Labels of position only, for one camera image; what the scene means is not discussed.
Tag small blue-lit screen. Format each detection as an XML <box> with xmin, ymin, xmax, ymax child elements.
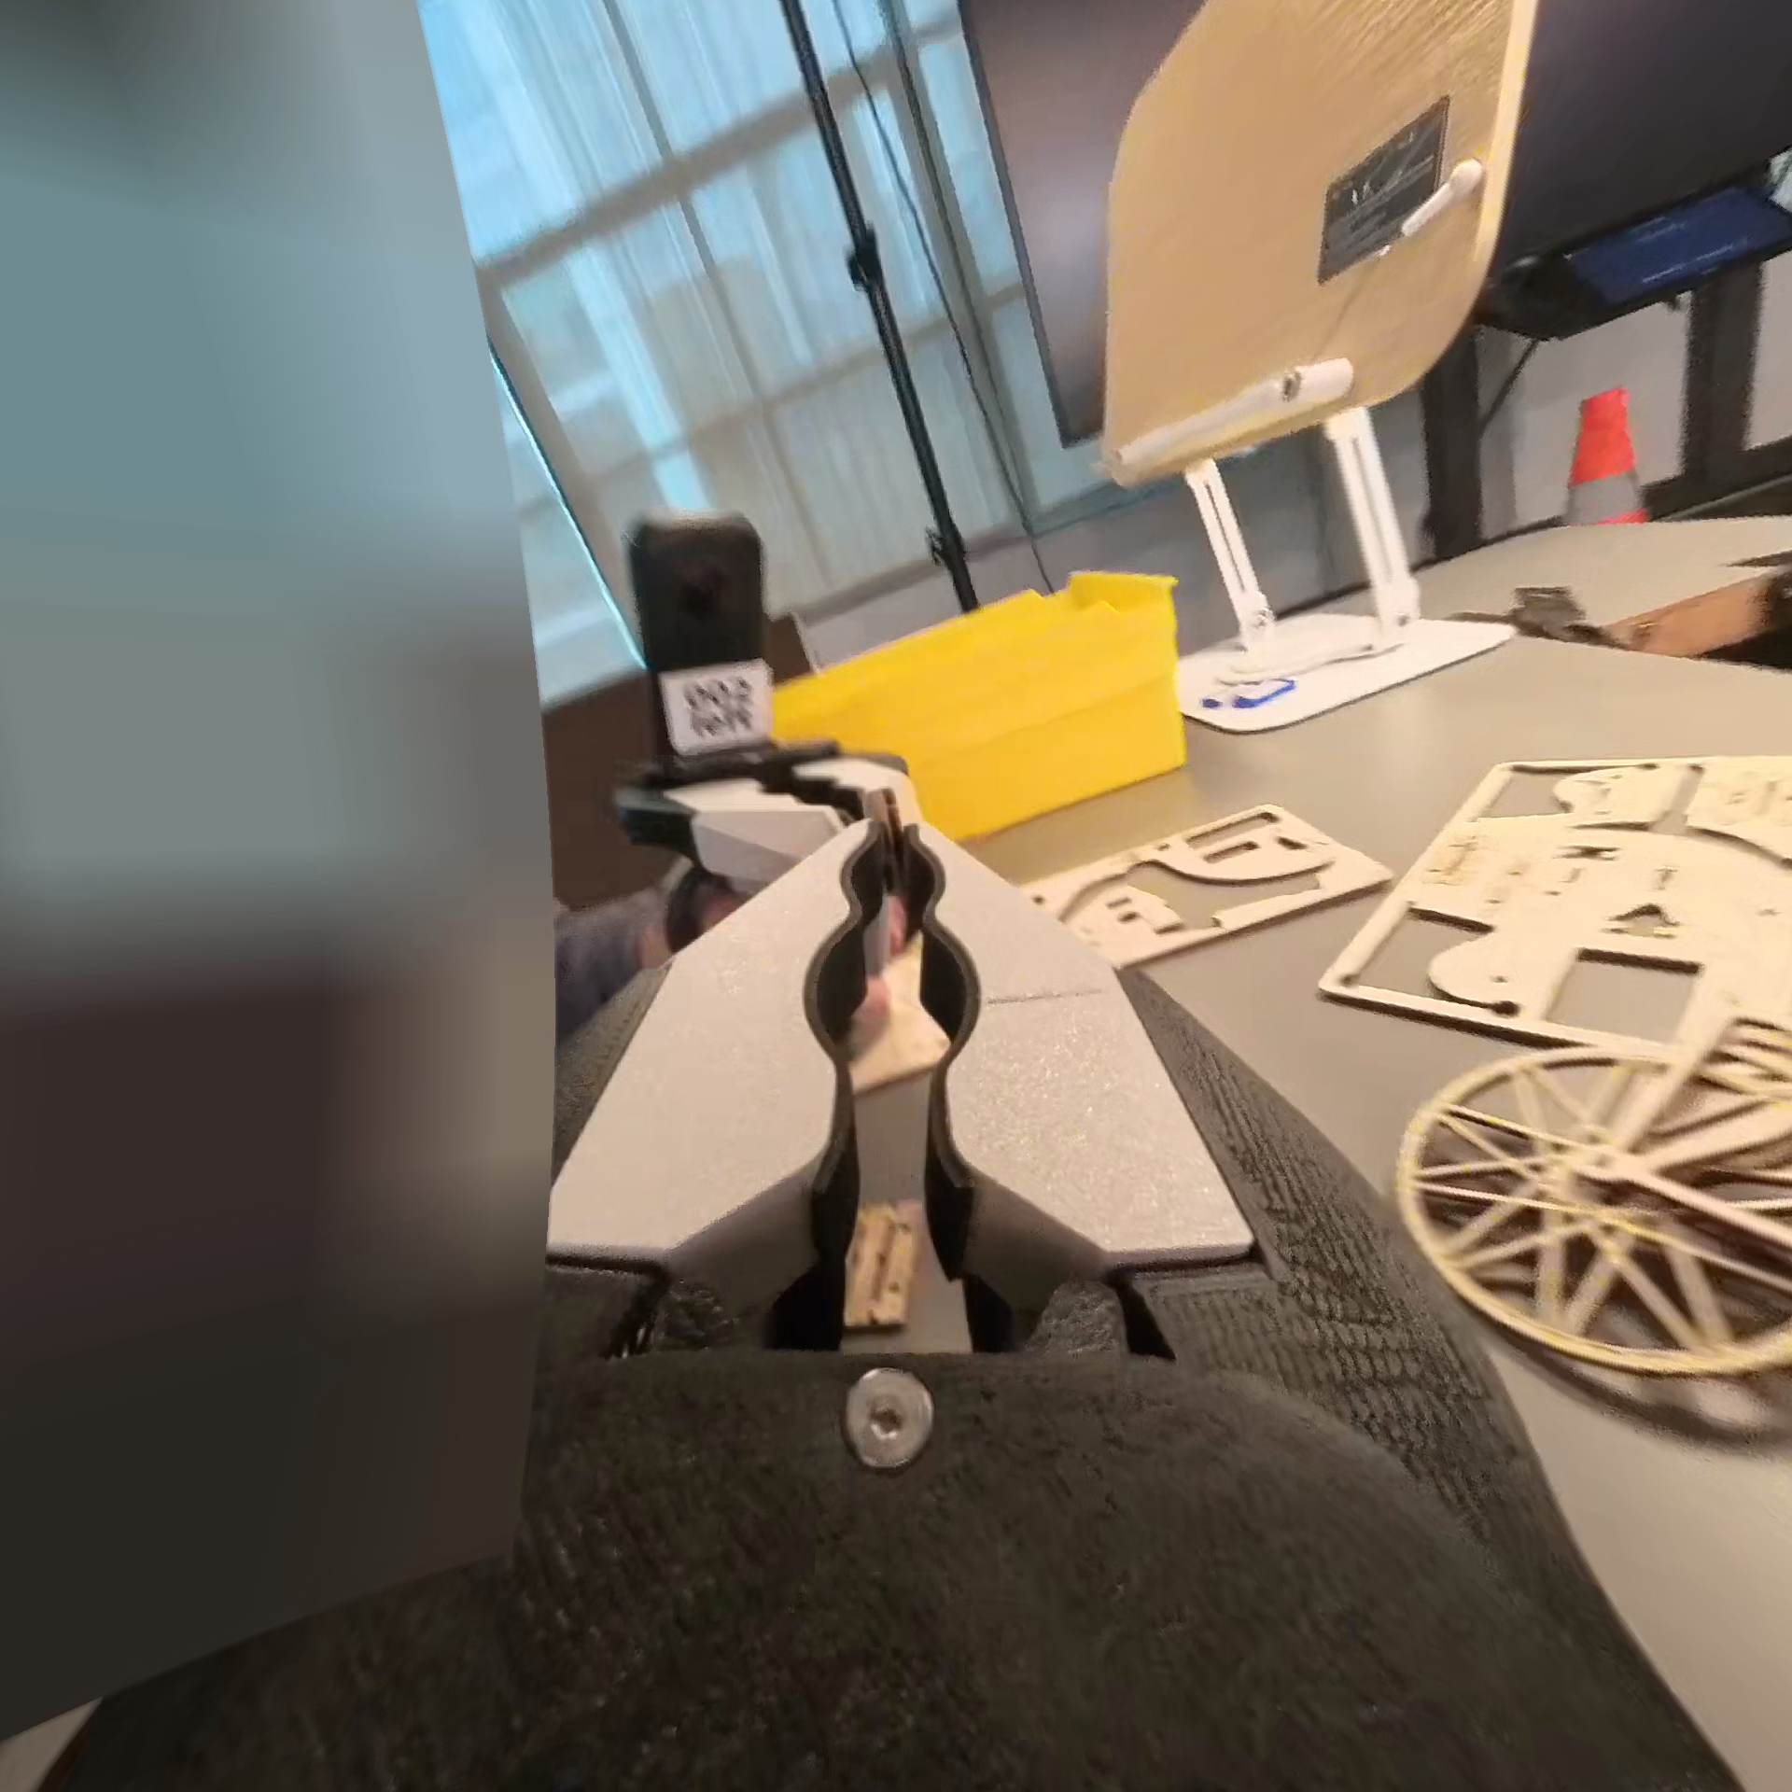
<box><xmin>1560</xmin><ymin>181</ymin><xmax>1792</xmax><ymax>304</ymax></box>

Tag black monitor stand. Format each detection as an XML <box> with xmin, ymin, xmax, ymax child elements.
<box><xmin>1426</xmin><ymin>267</ymin><xmax>1792</xmax><ymax>562</ymax></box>

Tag brown wooden board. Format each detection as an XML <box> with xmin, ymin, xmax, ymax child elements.
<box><xmin>1455</xmin><ymin>552</ymin><xmax>1792</xmax><ymax>665</ymax></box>

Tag orange traffic cone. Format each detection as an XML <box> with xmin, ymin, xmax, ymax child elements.
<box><xmin>1560</xmin><ymin>388</ymin><xmax>1652</xmax><ymax>526</ymax></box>

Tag white stand with wooden board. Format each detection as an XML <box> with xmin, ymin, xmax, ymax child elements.
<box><xmin>1098</xmin><ymin>0</ymin><xmax>1543</xmax><ymax>736</ymax></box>

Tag black tripod pole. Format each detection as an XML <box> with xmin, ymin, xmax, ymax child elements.
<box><xmin>777</xmin><ymin>0</ymin><xmax>981</xmax><ymax>619</ymax></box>

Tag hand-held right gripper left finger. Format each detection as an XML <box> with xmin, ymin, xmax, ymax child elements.
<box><xmin>545</xmin><ymin>820</ymin><xmax>898</xmax><ymax>1291</ymax></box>

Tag person's left forearm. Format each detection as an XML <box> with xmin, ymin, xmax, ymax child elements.
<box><xmin>556</xmin><ymin>882</ymin><xmax>686</xmax><ymax>1045</ymax></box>

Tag wooden bicycle model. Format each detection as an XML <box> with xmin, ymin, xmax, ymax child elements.
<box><xmin>1397</xmin><ymin>1022</ymin><xmax>1792</xmax><ymax>1416</ymax></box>

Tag large black monitor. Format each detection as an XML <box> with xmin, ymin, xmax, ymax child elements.
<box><xmin>958</xmin><ymin>0</ymin><xmax>1792</xmax><ymax>451</ymax></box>

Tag pale flat wooden piece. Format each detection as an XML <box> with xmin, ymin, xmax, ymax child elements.
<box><xmin>846</xmin><ymin>966</ymin><xmax>969</xmax><ymax>1094</ymax></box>

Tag wooden strip with holes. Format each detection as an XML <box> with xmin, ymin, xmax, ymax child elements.
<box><xmin>841</xmin><ymin>1202</ymin><xmax>925</xmax><ymax>1329</ymax></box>

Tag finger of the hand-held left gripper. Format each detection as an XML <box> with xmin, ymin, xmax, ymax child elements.
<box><xmin>692</xmin><ymin>800</ymin><xmax>851</xmax><ymax>890</ymax></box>
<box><xmin>802</xmin><ymin>755</ymin><xmax>928</xmax><ymax>843</ymax></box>

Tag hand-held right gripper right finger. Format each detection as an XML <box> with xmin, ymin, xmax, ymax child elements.
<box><xmin>899</xmin><ymin>824</ymin><xmax>1256</xmax><ymax>1291</ymax></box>

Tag wooden parts sheet square cutouts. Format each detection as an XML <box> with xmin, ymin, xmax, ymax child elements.
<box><xmin>1319</xmin><ymin>755</ymin><xmax>1792</xmax><ymax>1051</ymax></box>

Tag wooden parts sheet curved cutouts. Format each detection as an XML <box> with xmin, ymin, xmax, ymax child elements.
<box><xmin>1021</xmin><ymin>804</ymin><xmax>1394</xmax><ymax>971</ymax></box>

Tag yellow plastic bin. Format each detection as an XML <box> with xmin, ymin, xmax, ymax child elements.
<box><xmin>769</xmin><ymin>572</ymin><xmax>1187</xmax><ymax>843</ymax></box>

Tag large glass window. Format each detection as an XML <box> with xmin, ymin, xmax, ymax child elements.
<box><xmin>420</xmin><ymin>0</ymin><xmax>1066</xmax><ymax>702</ymax></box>

